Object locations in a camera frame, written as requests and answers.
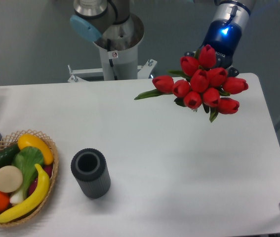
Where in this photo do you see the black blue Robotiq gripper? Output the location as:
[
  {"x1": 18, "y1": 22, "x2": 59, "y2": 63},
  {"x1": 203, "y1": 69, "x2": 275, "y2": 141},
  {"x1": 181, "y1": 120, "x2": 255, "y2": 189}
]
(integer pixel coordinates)
[{"x1": 184, "y1": 21, "x2": 242, "y2": 77}]

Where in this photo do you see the red tulip bouquet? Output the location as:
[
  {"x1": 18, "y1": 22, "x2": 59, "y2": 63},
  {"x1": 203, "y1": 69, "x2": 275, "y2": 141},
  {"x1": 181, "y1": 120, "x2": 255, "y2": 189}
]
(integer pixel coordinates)
[{"x1": 135, "y1": 44, "x2": 248, "y2": 122}]

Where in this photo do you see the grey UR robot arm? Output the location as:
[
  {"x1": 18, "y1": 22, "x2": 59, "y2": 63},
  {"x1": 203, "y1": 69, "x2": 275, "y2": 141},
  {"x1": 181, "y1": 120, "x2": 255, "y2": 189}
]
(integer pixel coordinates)
[{"x1": 69, "y1": 0, "x2": 256, "y2": 82}]

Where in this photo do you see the dark grey ribbed vase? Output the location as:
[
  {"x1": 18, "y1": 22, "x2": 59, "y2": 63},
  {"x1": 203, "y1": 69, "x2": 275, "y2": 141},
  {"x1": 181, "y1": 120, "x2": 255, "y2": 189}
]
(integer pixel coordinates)
[{"x1": 71, "y1": 148, "x2": 111, "y2": 199}]

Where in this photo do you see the purple red vegetable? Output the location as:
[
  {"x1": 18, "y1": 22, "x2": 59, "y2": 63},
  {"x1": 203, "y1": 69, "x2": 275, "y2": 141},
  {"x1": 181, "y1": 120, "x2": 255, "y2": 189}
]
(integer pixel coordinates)
[{"x1": 28, "y1": 164, "x2": 53, "y2": 196}]

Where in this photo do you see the green bok choy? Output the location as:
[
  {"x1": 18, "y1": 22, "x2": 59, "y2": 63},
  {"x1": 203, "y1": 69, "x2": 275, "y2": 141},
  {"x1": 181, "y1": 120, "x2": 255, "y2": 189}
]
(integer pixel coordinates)
[{"x1": 10, "y1": 146, "x2": 44, "y2": 205}]

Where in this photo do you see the woven wicker basket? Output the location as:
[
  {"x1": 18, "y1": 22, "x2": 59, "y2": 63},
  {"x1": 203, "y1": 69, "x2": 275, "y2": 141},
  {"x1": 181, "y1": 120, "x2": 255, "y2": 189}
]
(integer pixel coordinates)
[{"x1": 0, "y1": 129, "x2": 59, "y2": 228}]

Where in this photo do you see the green cucumber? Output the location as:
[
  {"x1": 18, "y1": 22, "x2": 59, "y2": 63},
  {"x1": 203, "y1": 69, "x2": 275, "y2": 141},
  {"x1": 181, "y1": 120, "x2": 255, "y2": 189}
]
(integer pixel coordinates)
[{"x1": 0, "y1": 144, "x2": 20, "y2": 168}]

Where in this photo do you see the beige round slice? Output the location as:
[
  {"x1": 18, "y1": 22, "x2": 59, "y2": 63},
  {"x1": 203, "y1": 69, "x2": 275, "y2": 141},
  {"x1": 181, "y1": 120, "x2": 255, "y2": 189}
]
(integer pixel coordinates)
[{"x1": 0, "y1": 165, "x2": 23, "y2": 193}]

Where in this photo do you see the yellow banana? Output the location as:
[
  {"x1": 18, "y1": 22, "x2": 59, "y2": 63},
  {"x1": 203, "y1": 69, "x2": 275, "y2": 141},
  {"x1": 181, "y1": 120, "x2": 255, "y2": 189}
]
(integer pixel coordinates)
[{"x1": 0, "y1": 163, "x2": 50, "y2": 224}]

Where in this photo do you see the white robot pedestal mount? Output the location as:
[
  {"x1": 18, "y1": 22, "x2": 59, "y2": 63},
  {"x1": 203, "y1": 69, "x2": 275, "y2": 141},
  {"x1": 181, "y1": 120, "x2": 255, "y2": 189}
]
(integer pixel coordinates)
[{"x1": 70, "y1": 13, "x2": 158, "y2": 80}]

